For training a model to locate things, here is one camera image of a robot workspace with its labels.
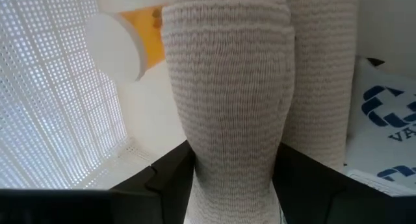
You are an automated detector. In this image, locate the orange pill bottle white cap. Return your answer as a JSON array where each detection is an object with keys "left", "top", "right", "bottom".
[{"left": 84, "top": 6, "right": 168, "bottom": 84}]

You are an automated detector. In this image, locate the wet wipes pack blue print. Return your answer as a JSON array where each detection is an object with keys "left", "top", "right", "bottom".
[{"left": 343, "top": 55, "right": 416, "bottom": 199}]

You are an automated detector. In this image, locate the white plastic basket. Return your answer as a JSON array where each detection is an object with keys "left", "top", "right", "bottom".
[{"left": 0, "top": 0, "right": 416, "bottom": 191}]

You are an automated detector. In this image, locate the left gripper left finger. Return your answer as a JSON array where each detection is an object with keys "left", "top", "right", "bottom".
[{"left": 0, "top": 139, "right": 196, "bottom": 224}]

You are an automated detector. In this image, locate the small beige bandage roll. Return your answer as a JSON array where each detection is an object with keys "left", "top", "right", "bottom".
[{"left": 282, "top": 0, "right": 360, "bottom": 173}]

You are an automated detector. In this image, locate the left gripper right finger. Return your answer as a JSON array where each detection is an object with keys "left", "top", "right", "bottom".
[{"left": 271, "top": 142, "right": 416, "bottom": 224}]

